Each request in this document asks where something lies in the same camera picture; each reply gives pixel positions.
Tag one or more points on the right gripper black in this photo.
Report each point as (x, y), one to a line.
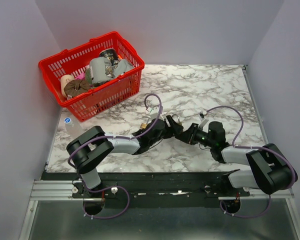
(188, 136)

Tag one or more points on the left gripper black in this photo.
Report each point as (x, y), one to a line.
(174, 129)

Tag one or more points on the small brass padlock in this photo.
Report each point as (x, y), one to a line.
(144, 126)

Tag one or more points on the large brass padlock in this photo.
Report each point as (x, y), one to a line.
(175, 116)

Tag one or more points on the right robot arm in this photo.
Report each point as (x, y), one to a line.
(269, 170)

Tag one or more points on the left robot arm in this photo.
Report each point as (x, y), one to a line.
(88, 150)

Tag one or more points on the grey cloth in basket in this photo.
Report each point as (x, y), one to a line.
(122, 67)

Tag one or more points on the red plastic shopping basket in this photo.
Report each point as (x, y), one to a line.
(77, 60)

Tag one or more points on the grey printed cloth roll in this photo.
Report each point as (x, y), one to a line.
(101, 71)

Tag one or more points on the black can in basket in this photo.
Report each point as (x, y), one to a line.
(110, 54)

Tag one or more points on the clear plastic water bottle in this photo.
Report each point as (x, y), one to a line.
(73, 127)

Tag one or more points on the pink item in basket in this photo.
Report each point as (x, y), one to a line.
(80, 76)

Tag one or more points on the beige cup in basket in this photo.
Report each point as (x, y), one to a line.
(64, 80)

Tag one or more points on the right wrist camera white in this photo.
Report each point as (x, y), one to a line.
(203, 120)

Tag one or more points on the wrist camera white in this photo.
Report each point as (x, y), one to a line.
(154, 112)
(203, 120)

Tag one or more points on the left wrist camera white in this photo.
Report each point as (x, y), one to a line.
(154, 112)

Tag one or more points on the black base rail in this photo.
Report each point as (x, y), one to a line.
(160, 190)

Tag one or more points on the aluminium frame rail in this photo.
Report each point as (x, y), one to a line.
(61, 190)

